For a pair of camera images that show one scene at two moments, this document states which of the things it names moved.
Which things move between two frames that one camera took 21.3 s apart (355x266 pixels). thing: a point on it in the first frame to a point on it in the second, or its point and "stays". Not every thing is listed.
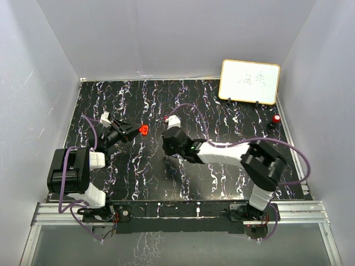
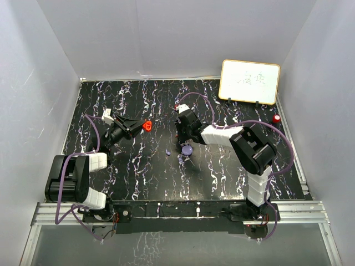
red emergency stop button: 276,118 stays
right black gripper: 169,151 to 179,124
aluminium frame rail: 297,213 stays
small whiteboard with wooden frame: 249,82 stays
